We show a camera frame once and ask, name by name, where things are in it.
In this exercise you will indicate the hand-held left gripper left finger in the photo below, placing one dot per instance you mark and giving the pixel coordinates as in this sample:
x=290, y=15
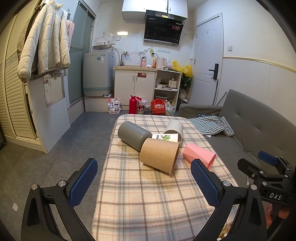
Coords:
x=83, y=183

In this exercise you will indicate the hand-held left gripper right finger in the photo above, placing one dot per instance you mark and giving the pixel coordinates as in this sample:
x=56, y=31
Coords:
x=205, y=185

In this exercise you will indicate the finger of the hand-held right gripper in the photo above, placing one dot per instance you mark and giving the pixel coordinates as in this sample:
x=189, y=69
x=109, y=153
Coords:
x=248, y=168
x=268, y=158

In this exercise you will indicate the pink faceted cup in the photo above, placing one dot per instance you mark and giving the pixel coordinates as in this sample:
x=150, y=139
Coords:
x=196, y=154

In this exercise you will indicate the brown kraft paper cup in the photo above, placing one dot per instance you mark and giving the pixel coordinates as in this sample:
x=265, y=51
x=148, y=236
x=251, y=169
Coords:
x=157, y=154

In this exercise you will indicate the white printed paper cup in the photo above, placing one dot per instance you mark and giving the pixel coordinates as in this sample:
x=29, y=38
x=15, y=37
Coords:
x=165, y=138

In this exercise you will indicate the light grey cup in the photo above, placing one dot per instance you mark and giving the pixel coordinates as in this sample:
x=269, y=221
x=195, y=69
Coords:
x=174, y=127

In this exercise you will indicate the dark grey cup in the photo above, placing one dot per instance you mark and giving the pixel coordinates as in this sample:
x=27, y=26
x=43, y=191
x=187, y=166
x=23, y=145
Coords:
x=131, y=134

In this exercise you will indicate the person's right hand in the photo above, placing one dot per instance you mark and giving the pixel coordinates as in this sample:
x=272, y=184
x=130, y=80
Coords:
x=283, y=213

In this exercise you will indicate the grey sofa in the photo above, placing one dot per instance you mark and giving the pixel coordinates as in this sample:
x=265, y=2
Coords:
x=249, y=115

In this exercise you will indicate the green checked cloth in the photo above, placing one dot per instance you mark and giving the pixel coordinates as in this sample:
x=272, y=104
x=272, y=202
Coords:
x=208, y=126

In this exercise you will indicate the plaid tablecloth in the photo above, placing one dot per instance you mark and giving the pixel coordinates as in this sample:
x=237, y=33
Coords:
x=143, y=197

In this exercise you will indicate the white step platform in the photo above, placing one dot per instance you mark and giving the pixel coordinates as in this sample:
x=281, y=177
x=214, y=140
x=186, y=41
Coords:
x=97, y=104

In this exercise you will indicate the white detergent pouch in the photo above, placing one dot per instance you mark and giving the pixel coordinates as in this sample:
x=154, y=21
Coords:
x=113, y=106

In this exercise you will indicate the white plastic bag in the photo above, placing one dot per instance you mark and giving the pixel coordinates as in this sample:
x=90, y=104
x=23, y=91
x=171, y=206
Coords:
x=170, y=110

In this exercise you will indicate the red gift bag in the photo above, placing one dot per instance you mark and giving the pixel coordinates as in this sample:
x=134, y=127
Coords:
x=158, y=107

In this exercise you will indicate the red thermos flask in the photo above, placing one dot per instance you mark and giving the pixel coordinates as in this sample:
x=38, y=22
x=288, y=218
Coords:
x=133, y=105

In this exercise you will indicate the cartoon print bucket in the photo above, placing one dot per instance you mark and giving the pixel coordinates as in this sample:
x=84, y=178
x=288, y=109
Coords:
x=140, y=109

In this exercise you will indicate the cooking pot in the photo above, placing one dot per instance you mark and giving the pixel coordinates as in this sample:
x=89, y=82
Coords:
x=160, y=96

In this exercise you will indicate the green plant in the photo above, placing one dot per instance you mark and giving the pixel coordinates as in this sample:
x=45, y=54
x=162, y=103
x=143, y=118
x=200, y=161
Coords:
x=186, y=84

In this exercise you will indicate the white mug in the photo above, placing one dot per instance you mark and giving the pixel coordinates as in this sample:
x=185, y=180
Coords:
x=171, y=83

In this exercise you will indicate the white sink cabinet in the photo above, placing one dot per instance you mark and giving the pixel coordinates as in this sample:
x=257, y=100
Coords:
x=134, y=88

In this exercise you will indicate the open white shelf unit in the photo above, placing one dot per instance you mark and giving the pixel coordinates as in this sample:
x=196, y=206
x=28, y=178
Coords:
x=178, y=81

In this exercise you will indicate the grey washing machine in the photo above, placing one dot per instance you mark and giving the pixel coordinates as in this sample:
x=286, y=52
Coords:
x=97, y=71

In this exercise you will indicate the louvered wardrobe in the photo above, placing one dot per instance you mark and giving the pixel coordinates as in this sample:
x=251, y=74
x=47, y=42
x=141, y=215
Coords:
x=13, y=92

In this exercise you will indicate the yellow plastic bag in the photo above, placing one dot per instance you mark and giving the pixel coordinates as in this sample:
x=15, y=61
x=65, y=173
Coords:
x=182, y=68

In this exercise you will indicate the white door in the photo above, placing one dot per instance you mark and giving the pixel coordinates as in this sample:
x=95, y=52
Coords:
x=207, y=51

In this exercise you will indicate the white electric kettle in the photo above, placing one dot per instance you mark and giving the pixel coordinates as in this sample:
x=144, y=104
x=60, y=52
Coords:
x=160, y=63

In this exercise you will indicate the metal faucet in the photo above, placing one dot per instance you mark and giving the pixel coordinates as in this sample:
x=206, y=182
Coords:
x=122, y=58

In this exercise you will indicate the orange bottle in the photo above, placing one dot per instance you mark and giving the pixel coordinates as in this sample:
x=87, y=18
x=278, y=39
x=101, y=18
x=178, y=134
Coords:
x=154, y=63

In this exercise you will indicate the pink bottle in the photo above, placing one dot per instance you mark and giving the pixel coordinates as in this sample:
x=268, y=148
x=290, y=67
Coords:
x=143, y=63

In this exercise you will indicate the white power strip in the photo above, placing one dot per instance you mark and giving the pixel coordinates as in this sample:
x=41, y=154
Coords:
x=152, y=51

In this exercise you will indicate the white fleece jacket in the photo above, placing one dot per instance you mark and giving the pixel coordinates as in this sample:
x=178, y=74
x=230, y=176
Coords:
x=44, y=41

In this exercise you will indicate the frosted glass door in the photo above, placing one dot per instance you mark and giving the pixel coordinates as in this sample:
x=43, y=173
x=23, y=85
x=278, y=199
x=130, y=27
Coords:
x=79, y=34

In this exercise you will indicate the pink garment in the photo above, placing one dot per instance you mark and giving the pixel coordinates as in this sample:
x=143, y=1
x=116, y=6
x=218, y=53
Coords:
x=70, y=32

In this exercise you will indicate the black range hood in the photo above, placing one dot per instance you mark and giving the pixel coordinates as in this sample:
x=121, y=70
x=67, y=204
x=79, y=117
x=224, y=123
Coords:
x=163, y=30

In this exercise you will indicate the white wall cabinet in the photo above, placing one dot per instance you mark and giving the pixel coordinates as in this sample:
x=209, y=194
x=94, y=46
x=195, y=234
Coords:
x=148, y=5

